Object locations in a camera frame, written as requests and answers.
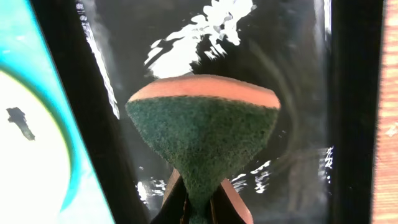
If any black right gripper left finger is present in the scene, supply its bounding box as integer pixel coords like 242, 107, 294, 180
150, 177, 188, 224

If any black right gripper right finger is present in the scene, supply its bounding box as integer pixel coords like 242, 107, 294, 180
210, 185, 245, 224

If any green and yellow sponge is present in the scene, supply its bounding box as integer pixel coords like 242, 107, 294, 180
126, 75, 280, 223

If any black water tray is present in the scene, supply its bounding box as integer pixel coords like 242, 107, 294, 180
32, 0, 383, 223

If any teal plastic tray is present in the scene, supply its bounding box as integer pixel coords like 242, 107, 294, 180
1, 0, 114, 224

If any pink plate with stain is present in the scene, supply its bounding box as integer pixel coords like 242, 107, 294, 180
1, 72, 71, 223

